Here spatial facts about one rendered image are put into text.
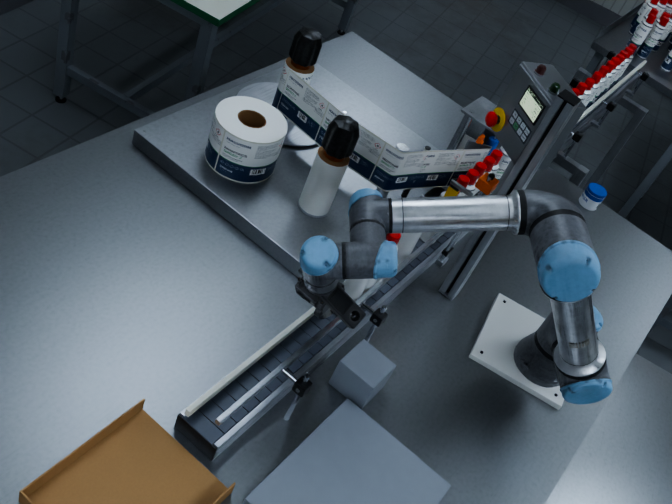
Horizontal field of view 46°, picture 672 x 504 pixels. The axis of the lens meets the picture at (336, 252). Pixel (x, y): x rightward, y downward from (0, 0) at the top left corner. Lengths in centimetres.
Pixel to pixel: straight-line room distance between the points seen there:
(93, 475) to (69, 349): 30
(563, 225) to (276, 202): 86
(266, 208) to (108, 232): 42
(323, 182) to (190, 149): 40
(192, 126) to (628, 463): 148
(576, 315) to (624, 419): 58
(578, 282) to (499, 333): 60
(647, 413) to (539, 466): 43
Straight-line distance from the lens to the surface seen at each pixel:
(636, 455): 220
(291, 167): 231
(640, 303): 263
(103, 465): 166
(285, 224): 212
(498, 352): 213
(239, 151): 213
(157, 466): 167
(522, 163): 194
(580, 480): 205
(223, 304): 194
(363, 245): 157
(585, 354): 186
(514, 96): 197
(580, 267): 159
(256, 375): 177
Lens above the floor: 228
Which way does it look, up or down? 42 degrees down
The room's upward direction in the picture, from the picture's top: 24 degrees clockwise
